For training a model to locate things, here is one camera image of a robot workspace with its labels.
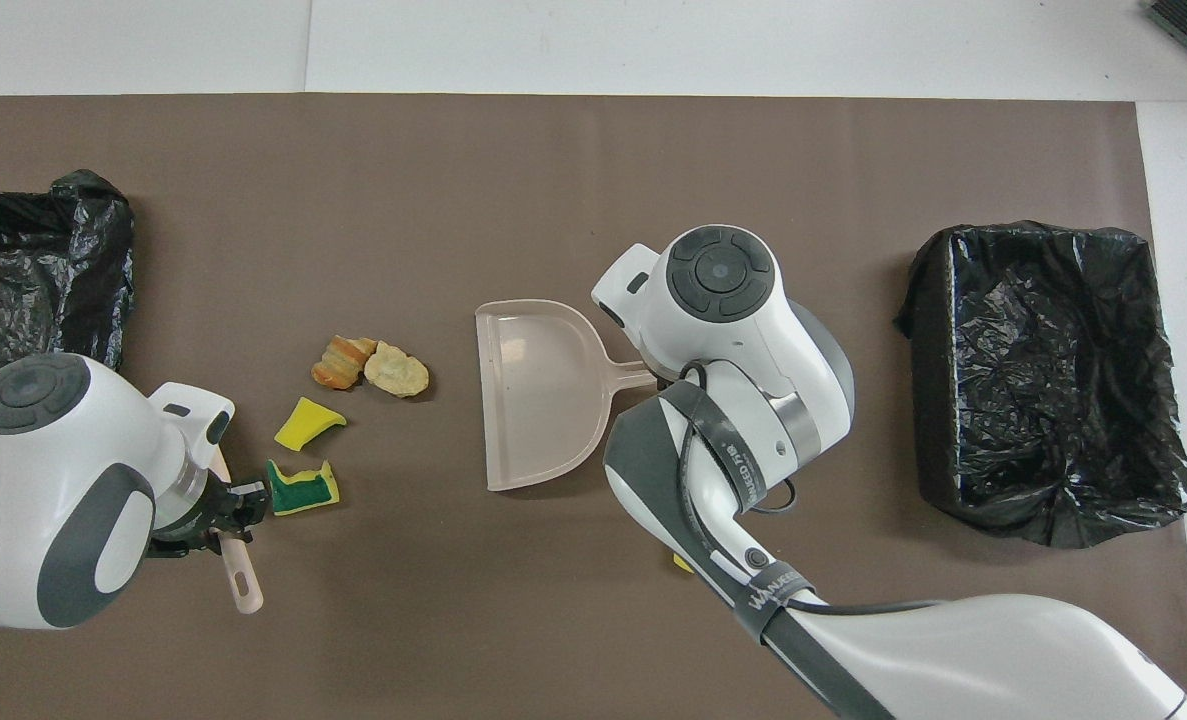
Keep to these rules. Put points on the large yellow sponge piece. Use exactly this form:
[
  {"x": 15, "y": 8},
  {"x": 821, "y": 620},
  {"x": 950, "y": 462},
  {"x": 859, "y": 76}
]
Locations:
[{"x": 681, "y": 563}]

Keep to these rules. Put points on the beige hand brush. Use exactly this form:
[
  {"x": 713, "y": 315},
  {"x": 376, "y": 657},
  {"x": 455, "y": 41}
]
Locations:
[{"x": 243, "y": 585}]

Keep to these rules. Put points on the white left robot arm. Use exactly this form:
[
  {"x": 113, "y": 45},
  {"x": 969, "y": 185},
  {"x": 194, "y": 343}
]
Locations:
[{"x": 53, "y": 470}]

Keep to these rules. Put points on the orange striped bread piece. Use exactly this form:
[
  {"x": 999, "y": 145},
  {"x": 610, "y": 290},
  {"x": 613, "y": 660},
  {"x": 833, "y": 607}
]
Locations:
[{"x": 341, "y": 362}]

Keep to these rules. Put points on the black bag lined bin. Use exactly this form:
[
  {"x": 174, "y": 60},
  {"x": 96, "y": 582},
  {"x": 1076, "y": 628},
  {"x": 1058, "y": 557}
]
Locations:
[
  {"x": 1053, "y": 400},
  {"x": 23, "y": 270}
]

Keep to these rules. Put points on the pale lumpy bread piece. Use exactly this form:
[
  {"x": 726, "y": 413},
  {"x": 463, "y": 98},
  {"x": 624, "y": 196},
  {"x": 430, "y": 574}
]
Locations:
[{"x": 398, "y": 370}]

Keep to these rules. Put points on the pink plastic dustpan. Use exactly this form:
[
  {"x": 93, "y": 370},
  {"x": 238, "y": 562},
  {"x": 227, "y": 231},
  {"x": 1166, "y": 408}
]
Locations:
[{"x": 543, "y": 390}]

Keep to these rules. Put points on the green yellow sponge piece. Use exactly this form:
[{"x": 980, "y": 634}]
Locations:
[{"x": 303, "y": 492}]

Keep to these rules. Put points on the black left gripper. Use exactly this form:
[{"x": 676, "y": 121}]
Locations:
[{"x": 193, "y": 515}]

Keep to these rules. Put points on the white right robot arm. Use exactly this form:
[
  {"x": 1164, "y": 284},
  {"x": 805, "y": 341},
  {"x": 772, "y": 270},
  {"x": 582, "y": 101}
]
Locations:
[{"x": 733, "y": 330}]

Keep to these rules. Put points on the small yellow sponge piece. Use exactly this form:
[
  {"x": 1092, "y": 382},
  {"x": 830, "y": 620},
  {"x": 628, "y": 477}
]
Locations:
[{"x": 305, "y": 425}]

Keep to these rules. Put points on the brown paper mat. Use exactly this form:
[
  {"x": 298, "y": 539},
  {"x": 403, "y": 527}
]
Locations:
[{"x": 353, "y": 150}]

